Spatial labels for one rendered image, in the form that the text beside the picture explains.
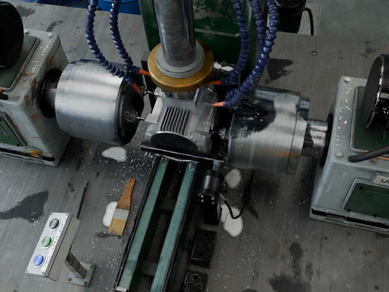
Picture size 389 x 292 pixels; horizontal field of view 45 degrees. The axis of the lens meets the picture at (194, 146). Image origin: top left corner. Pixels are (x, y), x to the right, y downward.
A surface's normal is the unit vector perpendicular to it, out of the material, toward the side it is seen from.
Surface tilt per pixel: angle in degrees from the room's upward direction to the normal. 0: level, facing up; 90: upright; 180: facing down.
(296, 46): 0
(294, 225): 0
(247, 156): 73
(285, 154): 62
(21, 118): 90
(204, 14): 90
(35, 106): 90
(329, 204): 90
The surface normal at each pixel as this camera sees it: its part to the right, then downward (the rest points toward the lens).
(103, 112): -0.22, 0.25
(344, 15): -0.06, -0.52
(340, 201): -0.24, 0.83
